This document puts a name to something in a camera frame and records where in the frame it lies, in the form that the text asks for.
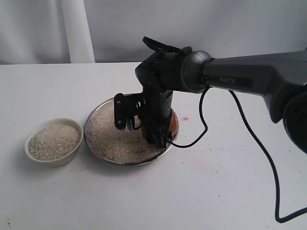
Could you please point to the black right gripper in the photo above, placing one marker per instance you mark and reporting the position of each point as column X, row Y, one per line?
column 159, row 76

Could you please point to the brown wooden cup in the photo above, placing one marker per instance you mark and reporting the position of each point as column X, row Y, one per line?
column 173, row 128

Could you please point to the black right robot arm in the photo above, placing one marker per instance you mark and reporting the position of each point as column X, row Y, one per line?
column 281, row 79

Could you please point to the rice in steel tray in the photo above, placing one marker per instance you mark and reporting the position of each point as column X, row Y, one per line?
column 126, row 148

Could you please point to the white ceramic bowl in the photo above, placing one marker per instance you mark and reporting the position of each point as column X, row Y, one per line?
column 65, row 159

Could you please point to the uncooked white rice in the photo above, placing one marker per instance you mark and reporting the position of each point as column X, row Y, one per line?
column 54, row 142

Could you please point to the round steel tray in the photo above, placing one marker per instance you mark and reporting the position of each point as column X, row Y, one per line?
column 132, row 129

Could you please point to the white backdrop curtain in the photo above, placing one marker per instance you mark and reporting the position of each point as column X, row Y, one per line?
column 89, row 31

